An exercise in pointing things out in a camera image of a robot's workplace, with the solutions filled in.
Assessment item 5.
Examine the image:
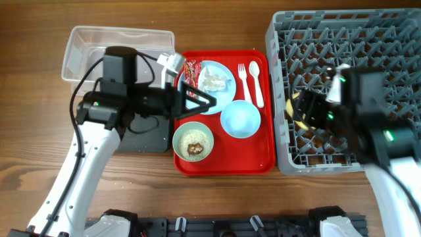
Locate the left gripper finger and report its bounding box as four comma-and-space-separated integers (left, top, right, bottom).
179, 103, 214, 119
180, 82, 216, 107

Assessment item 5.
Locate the white tissue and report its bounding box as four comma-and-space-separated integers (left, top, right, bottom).
198, 66, 229, 92

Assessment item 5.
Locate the red snack wrapper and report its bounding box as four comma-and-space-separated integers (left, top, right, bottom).
184, 59, 202, 89

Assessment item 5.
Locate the yellow cup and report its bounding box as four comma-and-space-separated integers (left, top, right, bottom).
285, 99, 308, 130

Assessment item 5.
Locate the light blue plate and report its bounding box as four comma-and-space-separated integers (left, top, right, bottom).
178, 61, 236, 115

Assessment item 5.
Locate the green bowl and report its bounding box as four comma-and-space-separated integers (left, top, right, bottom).
172, 122, 214, 162

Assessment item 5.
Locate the brown food chunk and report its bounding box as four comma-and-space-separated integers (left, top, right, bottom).
187, 143, 203, 155

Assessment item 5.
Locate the light blue bowl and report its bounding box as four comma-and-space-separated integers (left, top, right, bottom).
220, 100, 261, 139

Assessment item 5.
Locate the white plastic fork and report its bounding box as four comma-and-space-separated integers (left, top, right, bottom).
238, 63, 252, 103

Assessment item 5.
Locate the white plastic spoon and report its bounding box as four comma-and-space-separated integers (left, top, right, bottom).
249, 61, 264, 108

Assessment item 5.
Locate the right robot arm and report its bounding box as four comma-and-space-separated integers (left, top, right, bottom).
289, 65, 420, 236

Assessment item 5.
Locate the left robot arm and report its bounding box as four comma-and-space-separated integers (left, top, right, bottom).
9, 46, 216, 237

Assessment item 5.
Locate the grey dishwasher rack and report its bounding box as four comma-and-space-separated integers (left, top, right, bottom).
265, 9, 420, 175

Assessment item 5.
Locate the black plastic tray bin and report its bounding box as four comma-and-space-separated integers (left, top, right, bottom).
116, 115, 171, 153

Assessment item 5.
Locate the red serving tray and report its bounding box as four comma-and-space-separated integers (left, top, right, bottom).
174, 49, 276, 176

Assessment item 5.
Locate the clear plastic bin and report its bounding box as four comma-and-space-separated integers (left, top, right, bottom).
61, 26, 175, 96

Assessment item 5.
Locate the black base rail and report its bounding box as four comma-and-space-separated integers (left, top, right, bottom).
84, 215, 368, 237

